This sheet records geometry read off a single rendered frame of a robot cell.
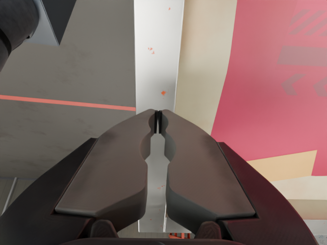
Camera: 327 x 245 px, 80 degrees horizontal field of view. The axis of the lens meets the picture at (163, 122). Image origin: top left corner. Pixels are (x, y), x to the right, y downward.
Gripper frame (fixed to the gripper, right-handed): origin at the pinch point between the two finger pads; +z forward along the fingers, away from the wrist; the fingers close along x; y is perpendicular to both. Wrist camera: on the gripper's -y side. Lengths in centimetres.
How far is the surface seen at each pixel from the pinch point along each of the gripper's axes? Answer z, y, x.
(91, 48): 195, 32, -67
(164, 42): 5.5, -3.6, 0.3
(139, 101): 5.4, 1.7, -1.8
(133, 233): 408, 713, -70
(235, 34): 9.0, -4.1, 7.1
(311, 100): 9.0, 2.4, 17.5
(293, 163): 8.9, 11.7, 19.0
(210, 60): 9.0, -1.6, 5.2
